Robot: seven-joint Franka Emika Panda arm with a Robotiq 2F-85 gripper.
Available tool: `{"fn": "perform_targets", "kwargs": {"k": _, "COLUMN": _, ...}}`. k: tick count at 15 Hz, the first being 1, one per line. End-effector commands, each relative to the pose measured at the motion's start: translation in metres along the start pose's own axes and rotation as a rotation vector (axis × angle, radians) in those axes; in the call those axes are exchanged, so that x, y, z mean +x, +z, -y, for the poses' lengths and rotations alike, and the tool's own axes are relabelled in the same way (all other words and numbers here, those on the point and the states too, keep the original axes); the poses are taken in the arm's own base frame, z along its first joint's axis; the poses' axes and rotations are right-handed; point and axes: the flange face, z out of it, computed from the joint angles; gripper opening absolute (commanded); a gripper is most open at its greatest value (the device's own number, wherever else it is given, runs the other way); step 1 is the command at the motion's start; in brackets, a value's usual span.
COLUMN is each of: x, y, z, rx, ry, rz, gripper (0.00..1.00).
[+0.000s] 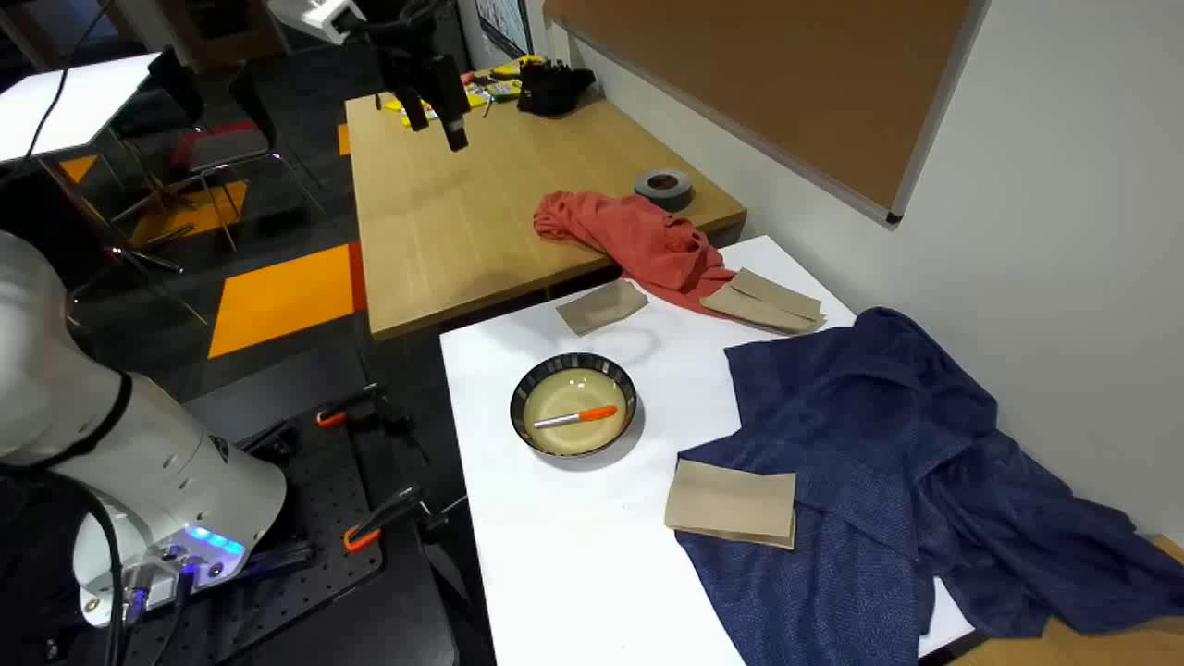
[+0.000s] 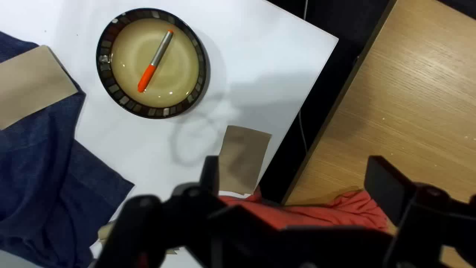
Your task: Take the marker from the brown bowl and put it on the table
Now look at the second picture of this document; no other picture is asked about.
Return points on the brown bowl with dark rim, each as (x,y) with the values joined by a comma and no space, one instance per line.
(183,75)

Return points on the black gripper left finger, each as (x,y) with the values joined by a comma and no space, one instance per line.
(163,218)

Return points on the crumpled brown paper piece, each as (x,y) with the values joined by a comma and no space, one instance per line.
(104,233)

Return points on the navy blue cloth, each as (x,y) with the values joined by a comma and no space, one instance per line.
(44,189)

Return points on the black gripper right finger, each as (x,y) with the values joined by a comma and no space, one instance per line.
(425,218)

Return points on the red cloth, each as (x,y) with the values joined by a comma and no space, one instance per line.
(342,211)

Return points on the orange capped silver marker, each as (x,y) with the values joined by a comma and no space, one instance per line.
(147,78)

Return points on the light wooden desk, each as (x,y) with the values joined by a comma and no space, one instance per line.
(406,99)

